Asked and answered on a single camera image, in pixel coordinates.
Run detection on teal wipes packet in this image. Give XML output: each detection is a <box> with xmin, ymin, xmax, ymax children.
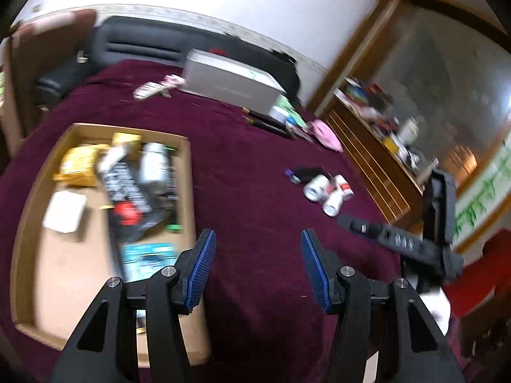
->
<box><xmin>121</xmin><ymin>243</ymin><xmax>179</xmax><ymax>283</ymax></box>

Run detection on black red snack pouch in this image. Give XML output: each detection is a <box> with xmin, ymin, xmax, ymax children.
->
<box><xmin>97</xmin><ymin>144</ymin><xmax>168</xmax><ymax>245</ymax></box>

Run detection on white square box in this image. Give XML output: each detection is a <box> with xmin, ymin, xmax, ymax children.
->
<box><xmin>42</xmin><ymin>191</ymin><xmax>87</xmax><ymax>234</ymax></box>

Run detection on purple-capped black marker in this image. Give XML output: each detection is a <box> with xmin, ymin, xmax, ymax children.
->
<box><xmin>284</xmin><ymin>167</ymin><xmax>329</xmax><ymax>185</ymax></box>

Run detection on white green-label bottle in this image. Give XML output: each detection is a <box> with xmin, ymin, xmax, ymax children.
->
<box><xmin>140</xmin><ymin>143</ymin><xmax>169</xmax><ymax>195</ymax></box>

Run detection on yellow snack packet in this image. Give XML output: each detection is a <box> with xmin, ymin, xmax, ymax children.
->
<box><xmin>53</xmin><ymin>144</ymin><xmax>109</xmax><ymax>188</ymax></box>

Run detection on green-capped black marker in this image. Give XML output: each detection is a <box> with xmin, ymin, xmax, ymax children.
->
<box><xmin>164</xmin><ymin>147</ymin><xmax>182</xmax><ymax>233</ymax></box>

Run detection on maroon sleeved right forearm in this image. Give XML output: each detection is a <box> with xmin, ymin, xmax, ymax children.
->
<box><xmin>443</xmin><ymin>228</ymin><xmax>510</xmax><ymax>357</ymax></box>

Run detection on white gloved right hand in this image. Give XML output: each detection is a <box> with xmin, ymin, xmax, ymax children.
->
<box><xmin>419</xmin><ymin>288</ymin><xmax>451</xmax><ymax>335</ymax></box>

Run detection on wooden brick-pattern cabinet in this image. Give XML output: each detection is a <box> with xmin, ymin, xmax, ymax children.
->
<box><xmin>320</xmin><ymin>90</ymin><xmax>423</xmax><ymax>233</ymax></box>

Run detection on white thermos jug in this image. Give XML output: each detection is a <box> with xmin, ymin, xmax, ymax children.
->
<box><xmin>398</xmin><ymin>118</ymin><xmax>419</xmax><ymax>146</ymax></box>

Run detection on shallow cardboard tray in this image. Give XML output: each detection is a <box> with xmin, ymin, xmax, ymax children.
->
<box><xmin>10</xmin><ymin>124</ymin><xmax>210</xmax><ymax>366</ymax></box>

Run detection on pink cloth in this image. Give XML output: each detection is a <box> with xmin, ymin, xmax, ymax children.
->
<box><xmin>308</xmin><ymin>119</ymin><xmax>343</xmax><ymax>152</ymax></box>

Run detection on maroon velvet tablecloth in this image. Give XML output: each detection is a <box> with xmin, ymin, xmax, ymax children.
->
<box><xmin>1</xmin><ymin>61</ymin><xmax>399</xmax><ymax>382</ymax></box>

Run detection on lower gold-capped black pen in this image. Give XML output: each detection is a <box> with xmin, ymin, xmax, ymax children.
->
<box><xmin>245</xmin><ymin>117</ymin><xmax>293</xmax><ymax>139</ymax></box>

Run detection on gold-capped black pen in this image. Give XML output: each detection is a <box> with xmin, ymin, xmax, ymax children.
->
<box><xmin>242</xmin><ymin>107</ymin><xmax>287</xmax><ymax>131</ymax></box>
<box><xmin>245</xmin><ymin>117</ymin><xmax>293</xmax><ymax>139</ymax></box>

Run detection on green cloth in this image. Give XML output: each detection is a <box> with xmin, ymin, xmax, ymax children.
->
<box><xmin>269</xmin><ymin>95</ymin><xmax>308</xmax><ymax>129</ymax></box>

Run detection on upper gold-capped black pen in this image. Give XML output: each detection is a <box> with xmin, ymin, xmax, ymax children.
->
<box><xmin>242</xmin><ymin>107</ymin><xmax>287</xmax><ymax>131</ymax></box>

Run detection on grey rectangular box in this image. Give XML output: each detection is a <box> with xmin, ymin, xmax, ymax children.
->
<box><xmin>182</xmin><ymin>49</ymin><xmax>284</xmax><ymax>114</ymax></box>

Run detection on black leather sofa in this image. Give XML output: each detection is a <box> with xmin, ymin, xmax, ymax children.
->
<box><xmin>34</xmin><ymin>16</ymin><xmax>301</xmax><ymax>109</ymax></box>

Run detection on brown armchair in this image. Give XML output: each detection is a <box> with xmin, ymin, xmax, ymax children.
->
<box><xmin>1</xmin><ymin>9</ymin><xmax>97</xmax><ymax>156</ymax></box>

